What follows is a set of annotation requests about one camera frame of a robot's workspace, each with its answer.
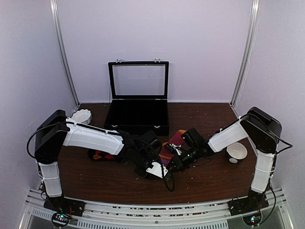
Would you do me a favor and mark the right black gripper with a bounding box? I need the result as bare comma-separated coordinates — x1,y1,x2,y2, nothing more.
168,146,200,174

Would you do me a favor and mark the maroon purple striped sock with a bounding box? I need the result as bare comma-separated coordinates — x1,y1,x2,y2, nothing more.
159,130,186,167

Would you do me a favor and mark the black red orange argyle sock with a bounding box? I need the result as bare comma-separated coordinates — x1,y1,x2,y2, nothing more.
87,149,117,161

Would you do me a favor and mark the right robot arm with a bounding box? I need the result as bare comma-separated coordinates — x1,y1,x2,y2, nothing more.
167,104,256,204

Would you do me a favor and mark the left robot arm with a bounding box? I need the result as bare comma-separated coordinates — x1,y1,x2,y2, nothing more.
29,110,165,212

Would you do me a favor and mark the white and navy bowl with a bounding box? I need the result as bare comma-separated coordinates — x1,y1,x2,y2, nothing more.
225,142,248,164

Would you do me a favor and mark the black display box with lid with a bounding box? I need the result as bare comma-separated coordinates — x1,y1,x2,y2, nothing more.
103,60,170,136

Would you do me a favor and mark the white fluted bowl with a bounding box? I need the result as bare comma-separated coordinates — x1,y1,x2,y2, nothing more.
71,109,92,125

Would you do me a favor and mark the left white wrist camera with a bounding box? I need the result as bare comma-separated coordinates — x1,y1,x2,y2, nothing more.
146,161,172,181

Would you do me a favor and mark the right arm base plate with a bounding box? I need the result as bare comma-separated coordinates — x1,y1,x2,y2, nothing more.
228,197,269,216

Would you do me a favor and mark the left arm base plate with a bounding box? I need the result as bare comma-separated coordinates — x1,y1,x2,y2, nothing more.
43,198,85,217

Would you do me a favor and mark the front aluminium rail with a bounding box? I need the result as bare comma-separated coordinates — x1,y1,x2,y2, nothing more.
17,188,295,229

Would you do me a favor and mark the left aluminium frame post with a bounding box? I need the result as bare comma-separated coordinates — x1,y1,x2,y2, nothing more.
50,0,81,107

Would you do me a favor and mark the aluminium frame post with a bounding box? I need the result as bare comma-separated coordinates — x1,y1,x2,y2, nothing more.
50,0,81,107
230,0,261,109

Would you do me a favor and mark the right aluminium frame post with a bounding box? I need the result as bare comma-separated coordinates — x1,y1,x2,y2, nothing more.
230,0,261,109

